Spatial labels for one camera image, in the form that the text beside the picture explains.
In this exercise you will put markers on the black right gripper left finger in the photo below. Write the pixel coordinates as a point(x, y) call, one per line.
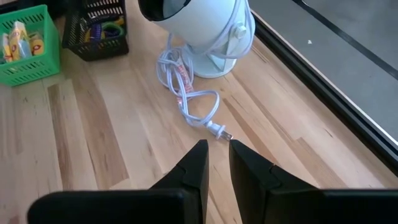
point(186, 193)

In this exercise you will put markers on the yellow crayon pack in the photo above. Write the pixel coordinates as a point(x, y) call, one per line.
point(6, 49)
point(18, 40)
point(36, 46)

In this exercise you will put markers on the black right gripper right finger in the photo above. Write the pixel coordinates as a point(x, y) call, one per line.
point(264, 193)

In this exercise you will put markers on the white desk lamp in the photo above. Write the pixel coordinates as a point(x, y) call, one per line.
point(211, 18)

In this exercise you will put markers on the green plastic basket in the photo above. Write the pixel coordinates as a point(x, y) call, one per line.
point(31, 71)

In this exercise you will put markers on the black plastic basket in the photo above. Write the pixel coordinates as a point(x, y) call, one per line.
point(93, 49)

